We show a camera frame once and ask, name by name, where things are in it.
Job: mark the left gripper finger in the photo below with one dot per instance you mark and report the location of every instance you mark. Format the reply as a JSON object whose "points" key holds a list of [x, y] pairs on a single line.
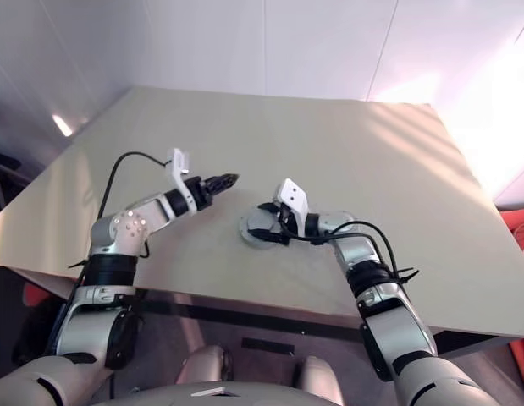
{"points": [[223, 178], [221, 187]]}

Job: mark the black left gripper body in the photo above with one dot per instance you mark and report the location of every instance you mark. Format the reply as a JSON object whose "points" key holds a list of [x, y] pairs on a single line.
{"points": [[198, 192]]}

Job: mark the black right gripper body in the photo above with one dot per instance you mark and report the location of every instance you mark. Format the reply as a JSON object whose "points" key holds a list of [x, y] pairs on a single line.
{"points": [[285, 226]]}

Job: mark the hinged round motor lid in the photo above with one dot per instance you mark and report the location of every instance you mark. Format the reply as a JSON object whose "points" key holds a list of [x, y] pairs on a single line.
{"points": [[259, 222]]}

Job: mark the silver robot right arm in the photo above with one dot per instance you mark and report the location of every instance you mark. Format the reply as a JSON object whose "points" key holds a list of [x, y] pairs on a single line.
{"points": [[359, 249]]}

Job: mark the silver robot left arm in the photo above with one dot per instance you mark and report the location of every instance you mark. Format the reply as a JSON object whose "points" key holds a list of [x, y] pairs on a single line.
{"points": [[126, 228]]}

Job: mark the black floor tape strip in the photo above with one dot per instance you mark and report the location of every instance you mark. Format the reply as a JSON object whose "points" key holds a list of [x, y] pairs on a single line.
{"points": [[268, 347]]}

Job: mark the beige robot left foot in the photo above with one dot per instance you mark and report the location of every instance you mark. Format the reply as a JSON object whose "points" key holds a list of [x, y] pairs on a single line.
{"points": [[204, 363]]}

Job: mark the beige robot foot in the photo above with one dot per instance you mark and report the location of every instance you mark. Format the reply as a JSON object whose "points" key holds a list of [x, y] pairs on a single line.
{"points": [[204, 363], [316, 376]]}

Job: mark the beige robot right foot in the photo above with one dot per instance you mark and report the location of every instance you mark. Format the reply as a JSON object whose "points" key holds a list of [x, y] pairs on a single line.
{"points": [[316, 376]]}

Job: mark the silver robot torso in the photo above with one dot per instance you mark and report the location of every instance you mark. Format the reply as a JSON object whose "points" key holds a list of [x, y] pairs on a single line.
{"points": [[266, 395]]}

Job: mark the orange red object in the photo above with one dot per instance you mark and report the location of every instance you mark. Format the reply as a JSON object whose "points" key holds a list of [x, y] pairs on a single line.
{"points": [[33, 294]]}

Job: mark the black stand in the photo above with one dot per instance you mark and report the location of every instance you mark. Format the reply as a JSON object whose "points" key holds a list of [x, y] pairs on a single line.
{"points": [[3, 169]]}

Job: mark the orange bag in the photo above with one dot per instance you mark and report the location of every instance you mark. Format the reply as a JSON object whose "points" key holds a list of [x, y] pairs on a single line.
{"points": [[522, 353]]}

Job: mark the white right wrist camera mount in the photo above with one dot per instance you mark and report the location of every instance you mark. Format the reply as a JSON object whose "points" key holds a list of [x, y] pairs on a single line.
{"points": [[291, 194]]}

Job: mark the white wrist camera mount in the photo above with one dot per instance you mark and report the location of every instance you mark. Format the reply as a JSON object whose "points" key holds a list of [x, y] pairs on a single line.
{"points": [[177, 162], [291, 194]]}

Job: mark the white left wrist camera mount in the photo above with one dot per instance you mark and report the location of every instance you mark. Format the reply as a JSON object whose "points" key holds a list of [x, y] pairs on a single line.
{"points": [[177, 162]]}

